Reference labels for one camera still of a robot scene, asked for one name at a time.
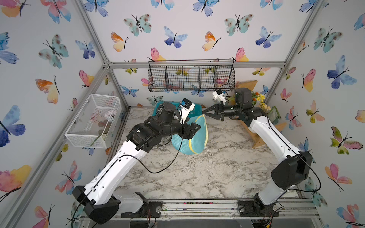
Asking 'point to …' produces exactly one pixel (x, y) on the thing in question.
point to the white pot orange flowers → (254, 95)
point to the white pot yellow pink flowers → (264, 108)
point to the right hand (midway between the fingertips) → (204, 112)
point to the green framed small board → (274, 115)
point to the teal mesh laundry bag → (196, 143)
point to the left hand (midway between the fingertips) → (194, 122)
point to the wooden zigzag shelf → (250, 84)
